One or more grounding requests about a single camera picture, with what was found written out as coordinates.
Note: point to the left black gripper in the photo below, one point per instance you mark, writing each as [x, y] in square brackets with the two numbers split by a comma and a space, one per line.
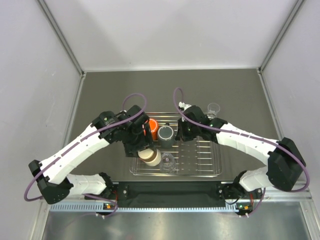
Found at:
[145, 142]

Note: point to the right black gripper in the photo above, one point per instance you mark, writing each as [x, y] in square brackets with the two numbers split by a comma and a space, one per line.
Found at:
[181, 135]

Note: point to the steel cup with sleeve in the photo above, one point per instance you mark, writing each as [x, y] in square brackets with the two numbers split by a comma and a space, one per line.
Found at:
[150, 157]

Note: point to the dark grey ceramic mug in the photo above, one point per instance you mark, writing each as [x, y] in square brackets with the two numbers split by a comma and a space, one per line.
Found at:
[165, 136]

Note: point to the orange mug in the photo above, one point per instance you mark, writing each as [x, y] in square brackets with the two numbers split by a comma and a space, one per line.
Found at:
[154, 126]

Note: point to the clear plastic cup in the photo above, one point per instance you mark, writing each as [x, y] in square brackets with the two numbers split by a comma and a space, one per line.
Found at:
[213, 109]
[167, 163]

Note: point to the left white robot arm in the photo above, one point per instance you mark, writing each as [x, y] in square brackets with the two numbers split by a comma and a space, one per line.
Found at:
[53, 175]

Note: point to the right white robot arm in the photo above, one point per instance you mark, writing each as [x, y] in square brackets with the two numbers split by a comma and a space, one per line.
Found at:
[283, 162]

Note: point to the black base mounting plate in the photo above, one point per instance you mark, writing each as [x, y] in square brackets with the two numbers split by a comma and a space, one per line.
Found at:
[175, 194]

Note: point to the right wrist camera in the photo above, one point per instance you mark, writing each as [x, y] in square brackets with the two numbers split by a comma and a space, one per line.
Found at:
[183, 106]

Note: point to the wire dish rack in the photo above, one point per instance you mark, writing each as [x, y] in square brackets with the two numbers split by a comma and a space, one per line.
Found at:
[196, 158]

